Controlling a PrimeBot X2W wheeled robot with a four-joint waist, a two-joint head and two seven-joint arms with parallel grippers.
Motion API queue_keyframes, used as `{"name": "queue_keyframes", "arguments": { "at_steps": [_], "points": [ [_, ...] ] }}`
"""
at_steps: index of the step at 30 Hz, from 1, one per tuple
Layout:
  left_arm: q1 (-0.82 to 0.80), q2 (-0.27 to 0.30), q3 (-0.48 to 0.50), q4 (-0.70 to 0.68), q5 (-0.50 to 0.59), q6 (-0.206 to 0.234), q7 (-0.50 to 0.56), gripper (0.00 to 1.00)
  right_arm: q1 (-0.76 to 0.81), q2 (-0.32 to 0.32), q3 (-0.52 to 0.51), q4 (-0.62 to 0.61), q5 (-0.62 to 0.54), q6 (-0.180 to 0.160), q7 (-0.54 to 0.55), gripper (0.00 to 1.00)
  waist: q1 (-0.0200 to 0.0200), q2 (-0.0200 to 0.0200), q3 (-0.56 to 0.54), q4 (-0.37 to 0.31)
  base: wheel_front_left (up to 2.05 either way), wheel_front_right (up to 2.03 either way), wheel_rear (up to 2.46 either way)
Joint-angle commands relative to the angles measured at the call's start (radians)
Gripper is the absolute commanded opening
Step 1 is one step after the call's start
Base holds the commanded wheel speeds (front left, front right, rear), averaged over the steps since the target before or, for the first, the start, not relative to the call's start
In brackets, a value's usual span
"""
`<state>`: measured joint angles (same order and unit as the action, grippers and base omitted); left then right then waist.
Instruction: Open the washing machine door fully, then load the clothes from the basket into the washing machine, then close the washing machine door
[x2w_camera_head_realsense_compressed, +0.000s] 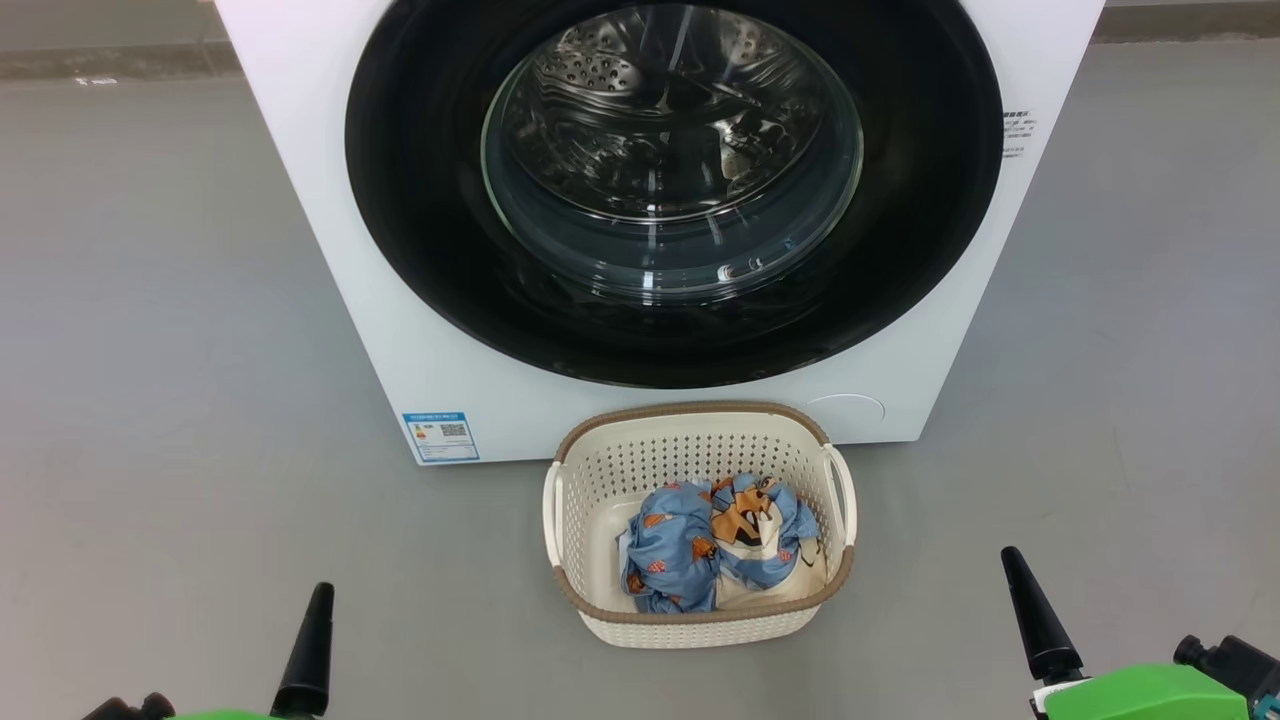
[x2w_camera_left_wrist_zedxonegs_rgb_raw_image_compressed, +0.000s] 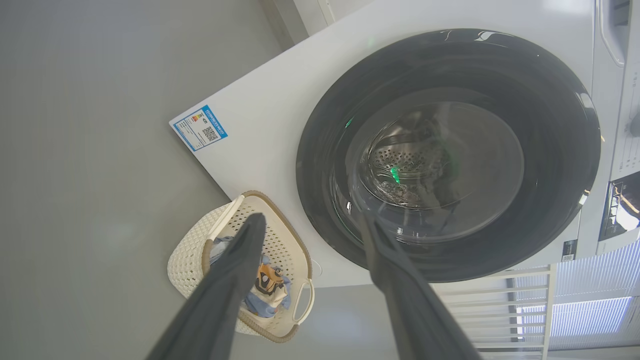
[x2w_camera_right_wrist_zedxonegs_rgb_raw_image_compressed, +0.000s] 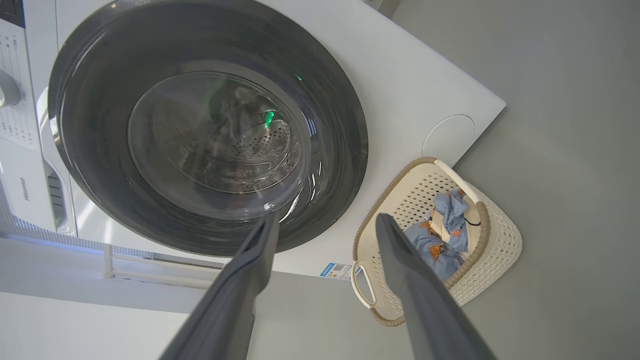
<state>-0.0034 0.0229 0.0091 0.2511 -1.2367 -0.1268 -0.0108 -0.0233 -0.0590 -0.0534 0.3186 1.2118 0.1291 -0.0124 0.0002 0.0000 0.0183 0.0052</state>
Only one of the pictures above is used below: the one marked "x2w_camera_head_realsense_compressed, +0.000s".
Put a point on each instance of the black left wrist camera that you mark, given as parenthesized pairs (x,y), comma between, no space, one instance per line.
(130,710)

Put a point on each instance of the cream perforated laundry basket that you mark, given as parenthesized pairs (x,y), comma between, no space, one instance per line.
(690,450)

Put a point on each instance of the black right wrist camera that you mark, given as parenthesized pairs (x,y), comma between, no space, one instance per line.
(1240,670)

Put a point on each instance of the round white filter cover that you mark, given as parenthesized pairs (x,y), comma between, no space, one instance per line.
(850,410)

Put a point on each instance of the blue orange-print garment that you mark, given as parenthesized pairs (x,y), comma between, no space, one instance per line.
(670,540)

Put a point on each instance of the black round glass washer door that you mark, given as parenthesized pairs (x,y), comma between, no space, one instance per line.
(420,200)

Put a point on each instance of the stainless steel washing machine drum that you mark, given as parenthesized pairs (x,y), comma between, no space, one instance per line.
(600,70)

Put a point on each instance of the blue energy label sticker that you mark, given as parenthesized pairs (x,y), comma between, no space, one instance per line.
(440,437)

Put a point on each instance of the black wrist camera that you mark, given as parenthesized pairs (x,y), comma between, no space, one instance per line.
(1240,670)
(130,710)

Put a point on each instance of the small printed text label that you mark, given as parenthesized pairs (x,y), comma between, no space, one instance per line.
(1018,135)

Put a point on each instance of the white front-load washing machine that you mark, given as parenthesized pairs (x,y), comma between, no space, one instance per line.
(450,380)

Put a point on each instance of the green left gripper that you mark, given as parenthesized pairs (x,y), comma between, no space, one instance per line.
(235,715)

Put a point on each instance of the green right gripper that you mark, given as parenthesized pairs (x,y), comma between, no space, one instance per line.
(1140,695)

